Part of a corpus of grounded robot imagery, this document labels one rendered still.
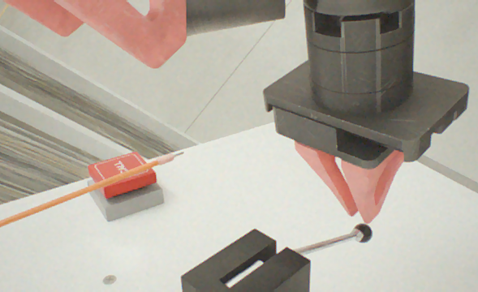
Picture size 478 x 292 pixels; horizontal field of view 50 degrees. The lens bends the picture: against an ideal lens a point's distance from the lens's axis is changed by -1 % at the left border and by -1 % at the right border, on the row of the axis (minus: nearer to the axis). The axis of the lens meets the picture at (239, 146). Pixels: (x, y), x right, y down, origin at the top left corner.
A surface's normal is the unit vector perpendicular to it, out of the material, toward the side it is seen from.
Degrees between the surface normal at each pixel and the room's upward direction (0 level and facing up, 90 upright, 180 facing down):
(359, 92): 67
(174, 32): 110
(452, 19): 0
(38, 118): 90
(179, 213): 47
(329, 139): 55
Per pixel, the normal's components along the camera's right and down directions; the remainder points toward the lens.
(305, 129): -0.69, 0.51
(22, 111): 0.43, 0.51
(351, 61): -0.29, 0.59
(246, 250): -0.04, -0.88
